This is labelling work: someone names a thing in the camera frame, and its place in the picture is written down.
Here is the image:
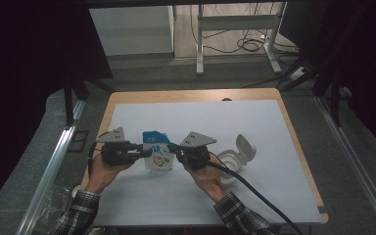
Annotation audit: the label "white flip-lid container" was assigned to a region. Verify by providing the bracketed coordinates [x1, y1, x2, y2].
[215, 132, 258, 186]

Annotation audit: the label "white table mat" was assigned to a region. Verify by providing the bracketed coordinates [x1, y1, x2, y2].
[80, 99, 322, 226]

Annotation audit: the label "white metal desk frame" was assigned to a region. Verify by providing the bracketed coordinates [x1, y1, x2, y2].
[195, 2, 287, 76]

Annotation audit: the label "white printed pouch blue top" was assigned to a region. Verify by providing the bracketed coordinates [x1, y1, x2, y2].
[142, 130, 176, 173]

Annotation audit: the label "black floor cables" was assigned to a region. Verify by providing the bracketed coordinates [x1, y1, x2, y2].
[190, 3, 302, 67]

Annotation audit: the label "white power strip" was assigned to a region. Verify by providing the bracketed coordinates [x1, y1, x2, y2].
[288, 66, 306, 81]

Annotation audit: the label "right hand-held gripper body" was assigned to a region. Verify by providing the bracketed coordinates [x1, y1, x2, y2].
[179, 131, 217, 171]

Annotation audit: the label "person's left hand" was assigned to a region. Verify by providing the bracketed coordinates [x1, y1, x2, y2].
[84, 154, 134, 196]

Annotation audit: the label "black metal stand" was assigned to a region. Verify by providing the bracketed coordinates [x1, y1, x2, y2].
[280, 55, 344, 128]
[63, 76, 116, 128]

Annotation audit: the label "clear plastic bag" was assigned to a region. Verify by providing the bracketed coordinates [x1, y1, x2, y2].
[35, 184, 74, 234]

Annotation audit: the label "dark curtain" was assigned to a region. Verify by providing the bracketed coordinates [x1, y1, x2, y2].
[0, 0, 114, 210]
[278, 0, 376, 158]

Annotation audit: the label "right hand-held gripper cable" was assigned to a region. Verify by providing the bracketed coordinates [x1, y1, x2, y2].
[205, 151, 306, 235]

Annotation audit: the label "aluminium rail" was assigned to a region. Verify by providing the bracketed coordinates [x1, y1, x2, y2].
[316, 96, 376, 234]
[14, 99, 86, 235]

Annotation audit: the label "white cabinet panel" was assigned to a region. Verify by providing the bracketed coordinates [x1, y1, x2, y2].
[88, 5, 176, 57]

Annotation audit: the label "person's right hand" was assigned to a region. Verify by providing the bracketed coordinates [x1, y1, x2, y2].
[184, 155, 229, 204]

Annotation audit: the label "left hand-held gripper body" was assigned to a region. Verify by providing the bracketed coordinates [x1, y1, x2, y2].
[95, 126, 135, 166]

